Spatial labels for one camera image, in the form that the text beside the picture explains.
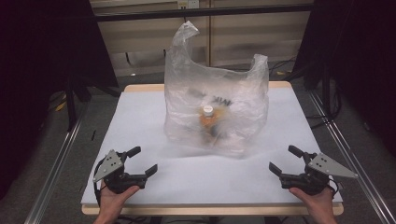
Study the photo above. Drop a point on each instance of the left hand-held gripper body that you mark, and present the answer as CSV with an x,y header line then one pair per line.
x,y
115,177

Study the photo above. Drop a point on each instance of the orange bottle with white cap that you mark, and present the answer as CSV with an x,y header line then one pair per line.
x,y
208,117

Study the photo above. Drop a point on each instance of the person's right hand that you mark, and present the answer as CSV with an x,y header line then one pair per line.
x,y
314,202

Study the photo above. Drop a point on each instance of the white wall outlet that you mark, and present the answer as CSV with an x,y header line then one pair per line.
x,y
188,3

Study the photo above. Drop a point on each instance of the dark curtain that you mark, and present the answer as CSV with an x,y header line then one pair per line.
x,y
358,46
37,62

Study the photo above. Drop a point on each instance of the metal floor rail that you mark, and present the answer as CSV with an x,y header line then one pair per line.
x,y
56,168
358,165

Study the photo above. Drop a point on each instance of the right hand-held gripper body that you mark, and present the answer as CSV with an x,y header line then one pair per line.
x,y
314,179

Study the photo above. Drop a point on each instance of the black metal stand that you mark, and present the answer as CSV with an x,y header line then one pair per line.
x,y
71,105

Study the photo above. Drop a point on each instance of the yellow tape strip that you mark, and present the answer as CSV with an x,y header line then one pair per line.
x,y
61,106

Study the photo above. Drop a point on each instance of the small black floor piece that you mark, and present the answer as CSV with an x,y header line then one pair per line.
x,y
93,135

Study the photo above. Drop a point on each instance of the person's left hand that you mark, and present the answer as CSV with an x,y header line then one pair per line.
x,y
113,199

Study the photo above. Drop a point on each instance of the black horizontal bar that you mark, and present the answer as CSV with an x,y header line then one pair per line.
x,y
199,12

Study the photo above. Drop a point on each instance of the white foam mat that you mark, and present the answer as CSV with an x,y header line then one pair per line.
x,y
143,124

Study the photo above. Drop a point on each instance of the wooden table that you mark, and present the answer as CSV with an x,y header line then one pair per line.
x,y
199,210

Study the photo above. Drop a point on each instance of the translucent white plastic bag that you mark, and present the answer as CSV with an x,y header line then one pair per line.
x,y
186,102

